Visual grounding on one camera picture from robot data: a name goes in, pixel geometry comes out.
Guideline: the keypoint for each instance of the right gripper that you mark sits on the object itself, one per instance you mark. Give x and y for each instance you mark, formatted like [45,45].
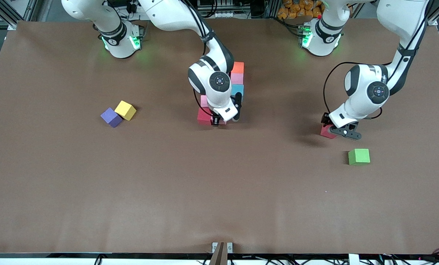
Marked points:
[216,120]

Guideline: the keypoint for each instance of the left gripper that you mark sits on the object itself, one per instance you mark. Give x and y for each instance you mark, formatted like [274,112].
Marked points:
[325,119]

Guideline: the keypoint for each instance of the red foam cube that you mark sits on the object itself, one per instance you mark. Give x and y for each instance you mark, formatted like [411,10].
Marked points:
[326,131]
[204,116]

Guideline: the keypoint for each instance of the blue foam cube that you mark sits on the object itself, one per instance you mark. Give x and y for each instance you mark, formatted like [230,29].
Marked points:
[238,89]

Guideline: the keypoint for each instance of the orange foam cube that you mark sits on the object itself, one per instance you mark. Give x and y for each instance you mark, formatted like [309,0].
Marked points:
[238,67]

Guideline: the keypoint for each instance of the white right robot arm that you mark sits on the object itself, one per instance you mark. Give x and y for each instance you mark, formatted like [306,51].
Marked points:
[212,81]

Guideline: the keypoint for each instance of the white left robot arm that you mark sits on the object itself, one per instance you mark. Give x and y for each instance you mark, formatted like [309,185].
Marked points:
[370,92]

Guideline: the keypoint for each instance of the green foam cube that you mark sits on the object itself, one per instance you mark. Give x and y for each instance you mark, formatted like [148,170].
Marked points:
[359,156]

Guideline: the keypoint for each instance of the yellow foam cube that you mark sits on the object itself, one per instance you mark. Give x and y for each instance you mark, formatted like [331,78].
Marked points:
[125,110]

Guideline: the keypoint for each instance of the purple foam cube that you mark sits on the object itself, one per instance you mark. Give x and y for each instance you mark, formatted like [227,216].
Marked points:
[111,117]

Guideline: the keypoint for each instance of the pile of orange fruit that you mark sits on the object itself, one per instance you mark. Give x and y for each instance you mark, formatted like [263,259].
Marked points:
[300,9]

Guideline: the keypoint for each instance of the white power strip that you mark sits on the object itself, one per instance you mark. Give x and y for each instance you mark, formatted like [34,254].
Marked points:
[144,7]

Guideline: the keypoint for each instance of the small white box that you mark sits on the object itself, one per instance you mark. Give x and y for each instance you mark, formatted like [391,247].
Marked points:
[353,259]

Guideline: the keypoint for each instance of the metal table edge bracket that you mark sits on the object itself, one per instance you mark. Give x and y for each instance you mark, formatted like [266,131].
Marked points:
[214,246]

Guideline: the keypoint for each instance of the brown post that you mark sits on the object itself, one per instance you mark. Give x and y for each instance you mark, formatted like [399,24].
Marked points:
[219,257]

